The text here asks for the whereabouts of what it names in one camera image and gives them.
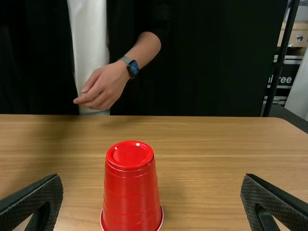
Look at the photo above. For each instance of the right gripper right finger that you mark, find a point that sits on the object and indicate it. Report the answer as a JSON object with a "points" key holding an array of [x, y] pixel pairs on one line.
{"points": [[276, 199]]}

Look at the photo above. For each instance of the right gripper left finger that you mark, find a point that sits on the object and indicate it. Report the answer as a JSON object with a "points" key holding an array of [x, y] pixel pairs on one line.
{"points": [[21, 204]]}

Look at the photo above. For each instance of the grey mesh chair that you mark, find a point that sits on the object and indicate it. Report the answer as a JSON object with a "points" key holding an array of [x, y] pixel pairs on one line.
{"points": [[288, 116]]}

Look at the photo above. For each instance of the black equipment case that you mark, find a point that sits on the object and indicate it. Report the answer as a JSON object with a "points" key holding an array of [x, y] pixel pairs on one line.
{"points": [[286, 72]]}

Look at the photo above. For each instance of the red cup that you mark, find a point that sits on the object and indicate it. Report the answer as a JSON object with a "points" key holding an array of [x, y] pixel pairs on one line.
{"points": [[130, 187]]}

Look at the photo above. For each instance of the cardboard box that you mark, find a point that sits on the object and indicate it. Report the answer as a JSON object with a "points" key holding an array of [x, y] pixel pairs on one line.
{"points": [[298, 30]]}

